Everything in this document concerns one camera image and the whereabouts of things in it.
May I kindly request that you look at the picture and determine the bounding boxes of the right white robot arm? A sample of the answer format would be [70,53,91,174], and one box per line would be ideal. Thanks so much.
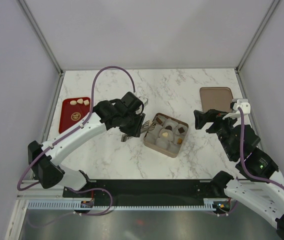
[194,103,284,240]

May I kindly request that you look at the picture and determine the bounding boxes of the dark square chocolate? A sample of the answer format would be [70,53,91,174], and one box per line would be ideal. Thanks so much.
[178,127,185,134]

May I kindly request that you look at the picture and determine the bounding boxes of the aluminium frame post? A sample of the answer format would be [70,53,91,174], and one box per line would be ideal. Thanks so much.
[16,0,64,76]
[234,0,282,75]

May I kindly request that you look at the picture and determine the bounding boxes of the right aluminium frame post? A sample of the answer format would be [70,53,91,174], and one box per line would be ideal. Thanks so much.
[234,0,282,75]

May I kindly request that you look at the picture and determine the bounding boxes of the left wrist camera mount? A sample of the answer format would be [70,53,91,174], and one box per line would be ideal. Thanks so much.
[138,96,149,107]

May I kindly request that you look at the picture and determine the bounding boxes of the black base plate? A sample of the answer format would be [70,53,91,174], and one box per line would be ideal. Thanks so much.
[62,179,227,206]

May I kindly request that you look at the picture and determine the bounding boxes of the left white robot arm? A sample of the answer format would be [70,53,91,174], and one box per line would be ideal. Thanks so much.
[27,92,148,197]

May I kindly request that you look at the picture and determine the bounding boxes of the white chocolate piece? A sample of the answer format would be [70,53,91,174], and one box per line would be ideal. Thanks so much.
[70,100,77,106]
[76,98,84,104]
[83,100,90,106]

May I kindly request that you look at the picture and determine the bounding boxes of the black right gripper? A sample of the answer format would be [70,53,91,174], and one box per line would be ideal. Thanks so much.
[192,108,241,159]

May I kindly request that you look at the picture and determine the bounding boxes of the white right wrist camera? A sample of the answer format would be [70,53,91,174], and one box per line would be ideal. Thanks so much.
[223,98,251,119]

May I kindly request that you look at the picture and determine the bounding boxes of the red rectangular tray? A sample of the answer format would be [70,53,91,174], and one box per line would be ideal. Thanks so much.
[58,97,91,134]

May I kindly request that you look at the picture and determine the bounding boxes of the rose gold box lid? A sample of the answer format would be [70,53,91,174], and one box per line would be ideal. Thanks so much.
[199,87,233,113]

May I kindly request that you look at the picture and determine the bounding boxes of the metal tongs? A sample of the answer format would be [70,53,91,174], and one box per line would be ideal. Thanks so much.
[120,120,156,143]

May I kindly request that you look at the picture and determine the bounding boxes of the white slotted cable duct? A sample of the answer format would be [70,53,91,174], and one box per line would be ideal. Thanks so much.
[27,199,216,212]

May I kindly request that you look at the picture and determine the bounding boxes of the left aluminium frame post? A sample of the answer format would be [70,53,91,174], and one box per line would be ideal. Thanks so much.
[16,0,64,76]

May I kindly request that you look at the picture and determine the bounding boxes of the rose gold chocolate box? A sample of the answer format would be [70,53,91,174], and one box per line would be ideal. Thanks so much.
[143,112,189,158]

